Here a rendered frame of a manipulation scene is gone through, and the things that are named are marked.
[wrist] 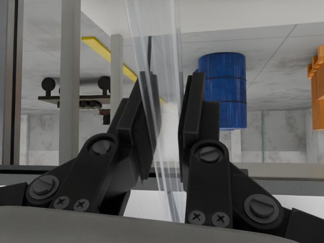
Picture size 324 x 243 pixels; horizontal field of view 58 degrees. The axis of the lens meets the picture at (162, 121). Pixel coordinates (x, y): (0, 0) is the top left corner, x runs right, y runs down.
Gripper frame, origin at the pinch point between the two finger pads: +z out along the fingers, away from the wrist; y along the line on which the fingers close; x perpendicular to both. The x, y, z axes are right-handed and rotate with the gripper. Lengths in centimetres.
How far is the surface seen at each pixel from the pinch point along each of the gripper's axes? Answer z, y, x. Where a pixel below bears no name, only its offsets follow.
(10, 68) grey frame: 28.0, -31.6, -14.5
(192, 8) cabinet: 63, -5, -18
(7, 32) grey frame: 31.5, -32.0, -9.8
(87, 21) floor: 203, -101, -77
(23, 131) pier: 666, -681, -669
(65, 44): 43, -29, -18
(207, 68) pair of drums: 273, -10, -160
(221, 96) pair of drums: 247, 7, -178
